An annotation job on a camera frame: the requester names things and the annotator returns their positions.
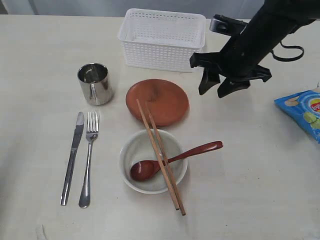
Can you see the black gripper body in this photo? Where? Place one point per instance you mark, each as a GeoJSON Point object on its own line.
{"type": "Point", "coordinates": [244, 51]}

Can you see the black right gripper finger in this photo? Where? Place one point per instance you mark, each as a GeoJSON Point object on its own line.
{"type": "Point", "coordinates": [228, 86]}

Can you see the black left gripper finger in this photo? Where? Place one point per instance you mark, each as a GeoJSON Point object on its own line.
{"type": "Point", "coordinates": [209, 79]}

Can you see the brown round plate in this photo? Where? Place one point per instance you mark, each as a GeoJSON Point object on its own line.
{"type": "Point", "coordinates": [166, 101]}

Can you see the blue potato chips bag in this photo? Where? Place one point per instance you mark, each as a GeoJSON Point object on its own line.
{"type": "Point", "coordinates": [304, 109]}

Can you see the white speckled ceramic bowl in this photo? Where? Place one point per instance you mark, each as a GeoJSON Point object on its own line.
{"type": "Point", "coordinates": [139, 148]}

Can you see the dark brown wooden spoon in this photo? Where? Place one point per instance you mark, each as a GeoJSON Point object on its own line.
{"type": "Point", "coordinates": [146, 169]}

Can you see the silver foil packet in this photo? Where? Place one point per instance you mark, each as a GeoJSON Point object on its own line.
{"type": "Point", "coordinates": [95, 84]}

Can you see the wooden chopstick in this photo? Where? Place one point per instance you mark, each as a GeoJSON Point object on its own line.
{"type": "Point", "coordinates": [157, 153]}
{"type": "Point", "coordinates": [164, 158]}

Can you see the silver metal fork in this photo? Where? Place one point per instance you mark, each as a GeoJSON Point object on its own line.
{"type": "Point", "coordinates": [91, 135]}

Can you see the silver table knife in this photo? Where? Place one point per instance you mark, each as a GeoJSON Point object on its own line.
{"type": "Point", "coordinates": [78, 131]}

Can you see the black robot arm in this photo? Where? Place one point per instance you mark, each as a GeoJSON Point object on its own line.
{"type": "Point", "coordinates": [302, 12]}

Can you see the white perforated plastic basket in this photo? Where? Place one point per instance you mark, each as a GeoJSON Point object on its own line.
{"type": "Point", "coordinates": [161, 40]}

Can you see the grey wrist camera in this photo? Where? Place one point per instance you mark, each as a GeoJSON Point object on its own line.
{"type": "Point", "coordinates": [226, 26]}

